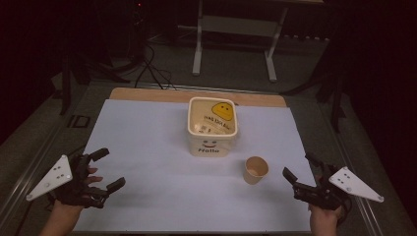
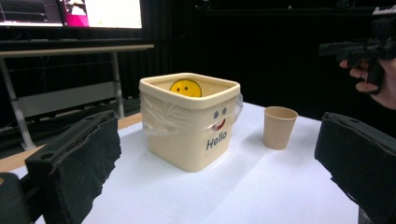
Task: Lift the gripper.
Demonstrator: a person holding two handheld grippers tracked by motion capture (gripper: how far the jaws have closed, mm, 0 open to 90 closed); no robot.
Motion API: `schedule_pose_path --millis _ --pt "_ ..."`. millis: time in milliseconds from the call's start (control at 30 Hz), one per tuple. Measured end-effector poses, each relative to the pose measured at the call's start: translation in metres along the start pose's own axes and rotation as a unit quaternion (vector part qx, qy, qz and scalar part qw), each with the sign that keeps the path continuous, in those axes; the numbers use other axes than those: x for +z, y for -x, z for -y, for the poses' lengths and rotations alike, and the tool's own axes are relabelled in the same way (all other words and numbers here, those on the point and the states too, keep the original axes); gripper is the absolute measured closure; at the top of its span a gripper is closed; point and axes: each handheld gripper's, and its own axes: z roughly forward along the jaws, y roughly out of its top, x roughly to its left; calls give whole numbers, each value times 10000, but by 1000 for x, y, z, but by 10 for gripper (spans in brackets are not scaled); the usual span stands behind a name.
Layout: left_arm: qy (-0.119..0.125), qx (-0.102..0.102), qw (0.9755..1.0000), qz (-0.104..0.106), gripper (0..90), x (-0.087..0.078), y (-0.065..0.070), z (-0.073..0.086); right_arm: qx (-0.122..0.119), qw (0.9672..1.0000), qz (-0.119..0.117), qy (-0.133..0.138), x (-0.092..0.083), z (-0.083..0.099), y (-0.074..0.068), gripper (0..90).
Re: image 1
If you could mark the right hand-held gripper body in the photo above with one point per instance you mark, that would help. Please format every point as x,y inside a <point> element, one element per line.
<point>327,193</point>

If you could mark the cream square bin smiley face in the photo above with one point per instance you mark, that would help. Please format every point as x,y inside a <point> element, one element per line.
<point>212,131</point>

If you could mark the tan paper cup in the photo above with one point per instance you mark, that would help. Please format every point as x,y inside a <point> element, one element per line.
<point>255,170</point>

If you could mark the white table sheet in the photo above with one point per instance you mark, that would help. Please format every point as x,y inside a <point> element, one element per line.
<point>157,170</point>

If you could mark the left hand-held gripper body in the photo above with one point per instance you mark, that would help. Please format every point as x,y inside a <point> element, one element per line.
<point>55,177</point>

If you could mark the person's left hand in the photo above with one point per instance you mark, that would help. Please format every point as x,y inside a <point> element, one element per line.
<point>94,179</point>

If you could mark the white metal table frame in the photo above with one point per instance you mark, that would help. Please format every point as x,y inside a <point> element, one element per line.
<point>236,26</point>

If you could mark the black metal stand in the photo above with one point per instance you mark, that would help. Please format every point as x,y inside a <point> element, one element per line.
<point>336,98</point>
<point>67,88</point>

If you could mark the person's right hand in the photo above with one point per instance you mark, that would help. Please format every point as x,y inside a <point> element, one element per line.
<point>324,214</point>

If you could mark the dark floor socket plate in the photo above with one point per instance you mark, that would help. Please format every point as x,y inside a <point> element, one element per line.
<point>78,121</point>

